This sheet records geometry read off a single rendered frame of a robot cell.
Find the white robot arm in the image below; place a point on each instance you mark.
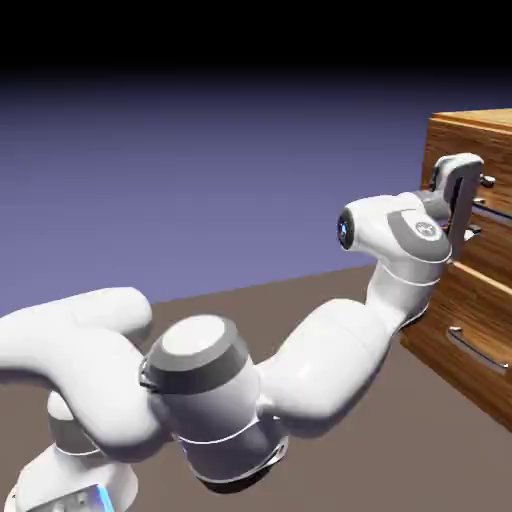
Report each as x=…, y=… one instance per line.
x=328, y=360

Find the wooden drawer front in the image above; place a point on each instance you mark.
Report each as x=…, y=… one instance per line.
x=460, y=140
x=480, y=304

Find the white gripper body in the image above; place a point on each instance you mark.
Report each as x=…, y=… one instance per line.
x=468, y=176

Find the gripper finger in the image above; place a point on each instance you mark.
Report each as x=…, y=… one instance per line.
x=473, y=232
x=488, y=182

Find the wooden cabinet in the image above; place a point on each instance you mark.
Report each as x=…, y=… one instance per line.
x=480, y=116

